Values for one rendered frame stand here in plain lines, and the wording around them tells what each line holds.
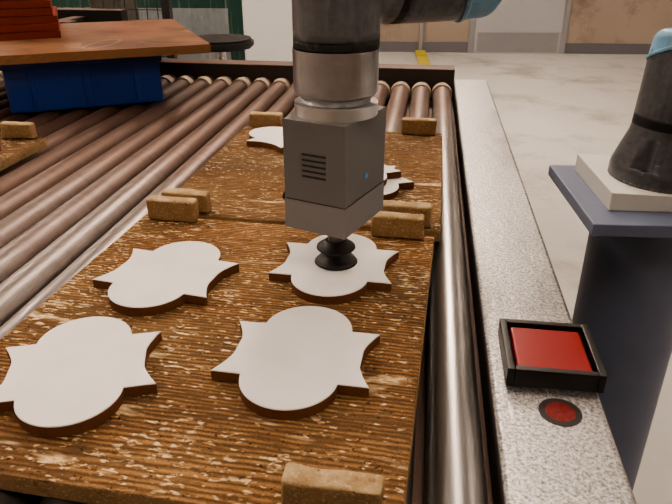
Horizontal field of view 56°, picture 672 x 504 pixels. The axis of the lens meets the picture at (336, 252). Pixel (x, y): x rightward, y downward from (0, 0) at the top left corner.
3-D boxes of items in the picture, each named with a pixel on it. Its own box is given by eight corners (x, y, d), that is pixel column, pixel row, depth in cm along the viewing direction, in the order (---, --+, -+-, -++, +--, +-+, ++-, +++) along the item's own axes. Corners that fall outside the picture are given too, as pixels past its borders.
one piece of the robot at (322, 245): (328, 228, 65) (328, 245, 66) (309, 242, 62) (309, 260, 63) (362, 235, 64) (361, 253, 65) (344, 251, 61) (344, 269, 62)
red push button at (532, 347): (576, 344, 56) (579, 331, 56) (591, 386, 51) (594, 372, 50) (507, 339, 57) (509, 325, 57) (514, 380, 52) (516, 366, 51)
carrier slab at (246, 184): (441, 142, 110) (442, 133, 110) (439, 242, 74) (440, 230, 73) (246, 134, 115) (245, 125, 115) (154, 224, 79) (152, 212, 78)
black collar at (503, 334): (584, 340, 57) (587, 324, 56) (604, 394, 50) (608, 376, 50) (497, 333, 58) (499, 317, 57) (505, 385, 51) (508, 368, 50)
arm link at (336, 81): (275, 50, 54) (322, 38, 60) (277, 104, 56) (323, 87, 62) (355, 57, 50) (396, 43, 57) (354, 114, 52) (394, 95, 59)
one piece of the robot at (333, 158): (304, 57, 62) (307, 212, 69) (251, 72, 55) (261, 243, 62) (396, 65, 58) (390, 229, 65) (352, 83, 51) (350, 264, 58)
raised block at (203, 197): (213, 209, 79) (211, 188, 78) (208, 215, 77) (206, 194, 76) (167, 207, 80) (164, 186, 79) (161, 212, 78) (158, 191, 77)
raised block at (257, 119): (284, 127, 114) (283, 111, 112) (281, 130, 112) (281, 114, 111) (251, 126, 114) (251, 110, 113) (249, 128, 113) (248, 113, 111)
